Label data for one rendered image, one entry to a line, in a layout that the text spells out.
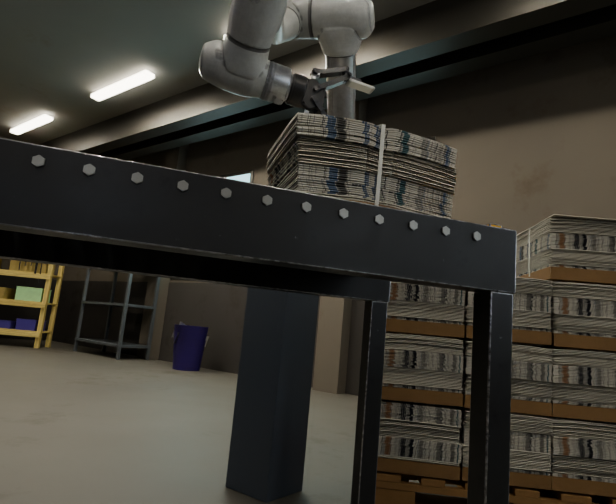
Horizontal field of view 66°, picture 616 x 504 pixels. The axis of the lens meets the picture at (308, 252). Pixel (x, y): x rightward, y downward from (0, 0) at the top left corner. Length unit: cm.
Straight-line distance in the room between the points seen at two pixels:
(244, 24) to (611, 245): 145
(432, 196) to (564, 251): 89
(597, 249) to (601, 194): 251
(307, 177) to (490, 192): 373
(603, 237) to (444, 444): 91
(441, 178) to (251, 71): 49
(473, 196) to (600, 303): 289
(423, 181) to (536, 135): 366
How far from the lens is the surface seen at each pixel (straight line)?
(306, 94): 120
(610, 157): 454
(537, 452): 184
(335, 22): 162
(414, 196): 108
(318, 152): 101
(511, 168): 465
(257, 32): 111
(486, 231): 93
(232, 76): 115
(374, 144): 106
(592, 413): 189
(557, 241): 190
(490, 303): 92
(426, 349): 171
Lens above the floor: 58
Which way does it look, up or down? 10 degrees up
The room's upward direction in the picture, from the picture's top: 5 degrees clockwise
